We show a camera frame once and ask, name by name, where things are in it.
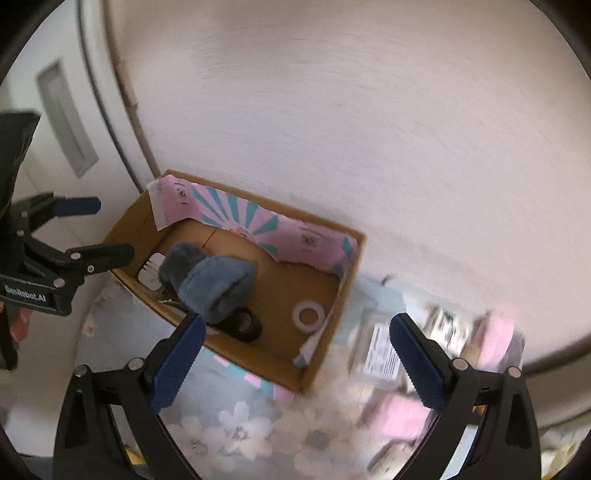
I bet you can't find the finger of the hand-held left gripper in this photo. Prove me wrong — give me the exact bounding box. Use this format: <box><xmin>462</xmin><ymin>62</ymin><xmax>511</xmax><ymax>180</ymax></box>
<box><xmin>23</xmin><ymin>237</ymin><xmax>134</xmax><ymax>287</ymax></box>
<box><xmin>14</xmin><ymin>194</ymin><xmax>101</xmax><ymax>236</ymax></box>

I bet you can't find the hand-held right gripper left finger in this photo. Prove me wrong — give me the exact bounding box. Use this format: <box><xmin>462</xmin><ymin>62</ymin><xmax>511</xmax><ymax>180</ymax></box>
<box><xmin>54</xmin><ymin>313</ymin><xmax>207</xmax><ymax>480</ymax></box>

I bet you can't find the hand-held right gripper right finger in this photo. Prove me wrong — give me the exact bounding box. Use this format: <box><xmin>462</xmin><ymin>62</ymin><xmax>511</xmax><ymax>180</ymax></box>
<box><xmin>389</xmin><ymin>313</ymin><xmax>541</xmax><ymax>480</ymax></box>

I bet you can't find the clear plastic case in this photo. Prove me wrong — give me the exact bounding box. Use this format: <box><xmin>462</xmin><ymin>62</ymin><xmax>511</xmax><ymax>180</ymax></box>
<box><xmin>348</xmin><ymin>314</ymin><xmax>407</xmax><ymax>384</ymax></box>

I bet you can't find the brown cardboard box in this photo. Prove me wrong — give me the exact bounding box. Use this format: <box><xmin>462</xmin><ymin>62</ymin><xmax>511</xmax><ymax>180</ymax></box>
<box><xmin>102</xmin><ymin>170</ymin><xmax>366</xmax><ymax>394</ymax></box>

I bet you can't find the person's left hand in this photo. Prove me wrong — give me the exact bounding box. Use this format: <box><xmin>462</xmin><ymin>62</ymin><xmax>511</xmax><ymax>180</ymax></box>
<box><xmin>8</xmin><ymin>307</ymin><xmax>32</xmax><ymax>343</ymax></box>

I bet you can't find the white cabinet door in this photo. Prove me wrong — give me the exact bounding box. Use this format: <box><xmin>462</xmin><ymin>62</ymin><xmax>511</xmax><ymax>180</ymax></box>
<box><xmin>0</xmin><ymin>0</ymin><xmax>158</xmax><ymax>296</ymax></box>

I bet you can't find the black round object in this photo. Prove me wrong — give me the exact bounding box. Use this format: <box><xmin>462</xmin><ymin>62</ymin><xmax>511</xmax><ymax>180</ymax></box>
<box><xmin>217</xmin><ymin>307</ymin><xmax>263</xmax><ymax>343</ymax></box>

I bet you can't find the dark grey fuzzy slipper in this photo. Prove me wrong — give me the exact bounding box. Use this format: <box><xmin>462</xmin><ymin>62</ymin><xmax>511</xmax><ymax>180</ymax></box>
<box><xmin>158</xmin><ymin>241</ymin><xmax>214</xmax><ymax>296</ymax></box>

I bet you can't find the blue fuzzy slipper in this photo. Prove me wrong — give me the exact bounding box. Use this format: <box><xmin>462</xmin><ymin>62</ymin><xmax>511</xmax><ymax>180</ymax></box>
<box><xmin>178</xmin><ymin>256</ymin><xmax>257</xmax><ymax>326</ymax></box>

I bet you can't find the floral bed sheet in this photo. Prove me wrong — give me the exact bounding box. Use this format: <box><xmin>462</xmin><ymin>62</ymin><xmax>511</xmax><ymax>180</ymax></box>
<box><xmin>76</xmin><ymin>272</ymin><xmax>591</xmax><ymax>480</ymax></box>

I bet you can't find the brown wooden trim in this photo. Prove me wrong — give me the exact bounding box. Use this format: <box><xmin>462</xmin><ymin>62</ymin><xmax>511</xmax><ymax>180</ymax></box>
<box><xmin>102</xmin><ymin>0</ymin><xmax>162</xmax><ymax>178</ymax></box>

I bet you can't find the white paper piece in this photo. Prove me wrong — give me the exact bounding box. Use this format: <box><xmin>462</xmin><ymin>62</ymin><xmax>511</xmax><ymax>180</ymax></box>
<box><xmin>293</xmin><ymin>318</ymin><xmax>334</xmax><ymax>368</ymax></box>

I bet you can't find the pink printed paper liner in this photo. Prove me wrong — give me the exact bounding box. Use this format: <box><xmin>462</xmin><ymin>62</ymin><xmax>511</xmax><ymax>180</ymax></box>
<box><xmin>147</xmin><ymin>174</ymin><xmax>358</xmax><ymax>278</ymax></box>

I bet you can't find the white tape roll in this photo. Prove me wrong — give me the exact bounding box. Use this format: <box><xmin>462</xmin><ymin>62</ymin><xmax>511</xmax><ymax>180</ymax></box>
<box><xmin>292</xmin><ymin>300</ymin><xmax>327</xmax><ymax>333</ymax></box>

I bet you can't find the grey recessed door handle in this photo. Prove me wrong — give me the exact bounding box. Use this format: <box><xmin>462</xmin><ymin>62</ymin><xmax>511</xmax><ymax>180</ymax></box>
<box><xmin>36</xmin><ymin>59</ymin><xmax>100</xmax><ymax>178</ymax></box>

